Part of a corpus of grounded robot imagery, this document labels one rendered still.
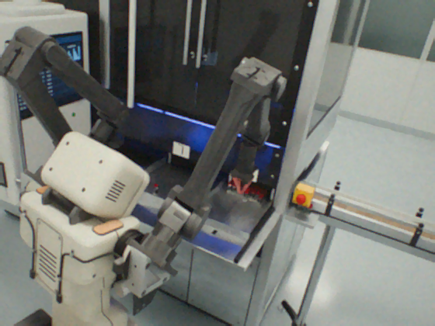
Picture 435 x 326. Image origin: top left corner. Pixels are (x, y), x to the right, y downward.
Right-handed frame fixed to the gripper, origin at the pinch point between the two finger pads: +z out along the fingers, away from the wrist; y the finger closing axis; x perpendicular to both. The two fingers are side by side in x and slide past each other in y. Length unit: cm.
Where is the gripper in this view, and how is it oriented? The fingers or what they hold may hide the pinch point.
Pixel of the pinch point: (240, 192)
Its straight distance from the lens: 135.8
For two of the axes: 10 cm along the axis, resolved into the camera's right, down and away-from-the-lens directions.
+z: -1.1, 8.7, 4.8
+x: -8.9, -3.1, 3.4
